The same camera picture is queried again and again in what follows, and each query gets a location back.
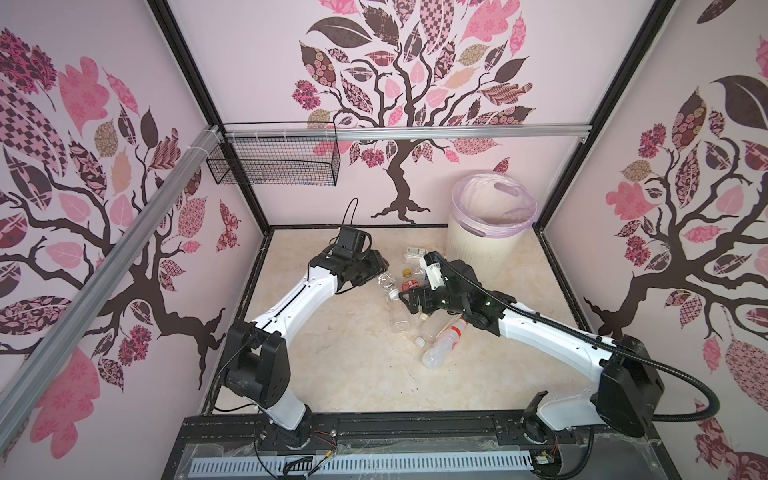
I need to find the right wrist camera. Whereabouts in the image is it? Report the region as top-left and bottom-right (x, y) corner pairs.
(419, 251), (445, 290)

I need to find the white slotted cable duct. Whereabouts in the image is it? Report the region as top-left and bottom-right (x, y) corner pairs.
(187, 451), (533, 479)

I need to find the white waste bin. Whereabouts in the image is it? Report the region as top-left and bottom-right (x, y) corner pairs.
(445, 172), (539, 280)

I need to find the clear crushed bottle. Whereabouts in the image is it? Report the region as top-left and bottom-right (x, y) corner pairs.
(377, 272), (396, 291)

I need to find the aluminium rail left wall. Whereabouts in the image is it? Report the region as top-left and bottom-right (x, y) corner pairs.
(1, 125), (221, 448)

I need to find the aluminium rail back wall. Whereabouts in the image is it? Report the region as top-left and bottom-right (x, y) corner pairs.
(225, 124), (592, 141)

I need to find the white bottle red cap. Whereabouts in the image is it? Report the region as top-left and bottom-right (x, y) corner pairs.
(422, 317), (468, 370)

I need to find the clear bottle green cap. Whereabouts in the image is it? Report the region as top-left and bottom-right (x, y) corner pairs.
(387, 288), (411, 332)

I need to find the purple bin liner bag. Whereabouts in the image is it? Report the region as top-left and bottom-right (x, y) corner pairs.
(450, 172), (538, 239)

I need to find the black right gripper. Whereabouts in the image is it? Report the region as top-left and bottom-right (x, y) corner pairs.
(397, 278), (468, 316)

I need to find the black wire basket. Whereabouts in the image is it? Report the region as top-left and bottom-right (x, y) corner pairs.
(207, 120), (341, 186)

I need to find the clear bottle white cap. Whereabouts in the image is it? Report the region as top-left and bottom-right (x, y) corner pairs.
(413, 310), (455, 348)

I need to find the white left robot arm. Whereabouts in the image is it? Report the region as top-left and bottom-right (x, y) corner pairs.
(220, 247), (389, 448)

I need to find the aluminium rail wall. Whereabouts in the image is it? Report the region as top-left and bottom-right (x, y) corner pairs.
(225, 124), (592, 141)
(1, 125), (221, 448)

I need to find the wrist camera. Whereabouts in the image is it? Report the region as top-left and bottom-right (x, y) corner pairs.
(331, 226), (371, 260)
(419, 251), (445, 290)

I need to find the black base frame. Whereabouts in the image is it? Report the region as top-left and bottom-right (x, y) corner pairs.
(162, 410), (681, 479)

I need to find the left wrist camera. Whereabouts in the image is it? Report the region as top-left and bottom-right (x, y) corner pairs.
(331, 226), (371, 260)

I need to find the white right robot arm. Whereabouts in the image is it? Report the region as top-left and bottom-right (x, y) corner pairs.
(399, 261), (664, 444)

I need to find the yellow cap blue label bottle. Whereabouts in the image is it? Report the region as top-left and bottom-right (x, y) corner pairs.
(401, 268), (422, 290)

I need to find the black corrugated cable right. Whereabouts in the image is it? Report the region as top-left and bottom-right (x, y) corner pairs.
(443, 257), (721, 480)

